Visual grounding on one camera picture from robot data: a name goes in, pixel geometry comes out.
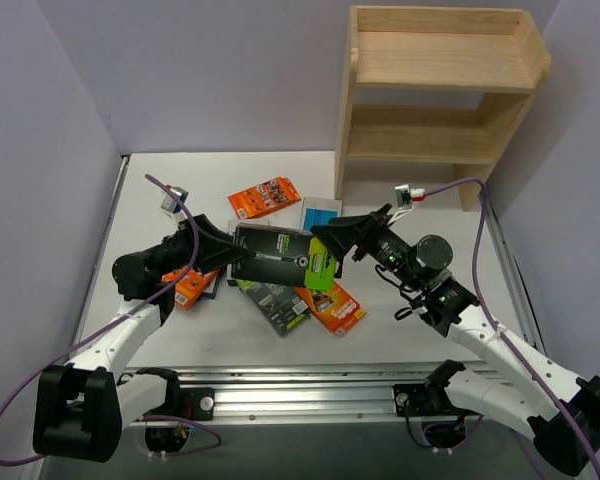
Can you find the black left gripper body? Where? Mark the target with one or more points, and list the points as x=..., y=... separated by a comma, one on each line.
x=191, y=239

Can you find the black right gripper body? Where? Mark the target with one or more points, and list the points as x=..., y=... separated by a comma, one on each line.
x=366, y=235

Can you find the black green gillettelabs box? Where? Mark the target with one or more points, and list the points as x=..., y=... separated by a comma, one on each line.
x=283, y=256
x=282, y=306

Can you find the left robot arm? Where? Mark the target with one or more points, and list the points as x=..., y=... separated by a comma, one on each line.
x=83, y=406

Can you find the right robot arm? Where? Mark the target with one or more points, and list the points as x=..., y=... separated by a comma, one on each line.
x=555, y=408

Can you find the wooden shelf unit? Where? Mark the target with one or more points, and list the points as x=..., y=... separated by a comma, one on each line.
x=437, y=85

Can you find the Harry's razor box right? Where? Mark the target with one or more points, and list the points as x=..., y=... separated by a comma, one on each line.
x=318, y=211

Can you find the harry's razor box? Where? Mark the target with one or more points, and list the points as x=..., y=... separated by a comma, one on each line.
x=318, y=211
x=211, y=291

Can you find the orange styler box left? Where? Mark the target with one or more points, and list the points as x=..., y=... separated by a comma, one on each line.
x=189, y=288

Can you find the orange styler box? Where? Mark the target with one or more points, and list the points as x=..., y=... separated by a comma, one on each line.
x=264, y=198
x=189, y=288

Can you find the Harry's razor box left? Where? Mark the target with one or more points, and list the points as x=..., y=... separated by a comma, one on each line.
x=211, y=291

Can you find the orange Gillette Fusion5 box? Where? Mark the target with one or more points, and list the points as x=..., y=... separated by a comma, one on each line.
x=335, y=308

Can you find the orange styler box back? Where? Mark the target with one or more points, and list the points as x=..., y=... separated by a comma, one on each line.
x=264, y=198

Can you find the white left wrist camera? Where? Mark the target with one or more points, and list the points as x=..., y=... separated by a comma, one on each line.
x=170, y=207

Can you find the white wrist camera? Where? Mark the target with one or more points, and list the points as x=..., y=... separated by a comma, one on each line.
x=170, y=207
x=406, y=195

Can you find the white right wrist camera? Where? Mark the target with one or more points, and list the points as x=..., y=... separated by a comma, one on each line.
x=406, y=195

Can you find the aluminium rail base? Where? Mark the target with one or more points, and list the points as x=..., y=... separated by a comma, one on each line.
x=305, y=394

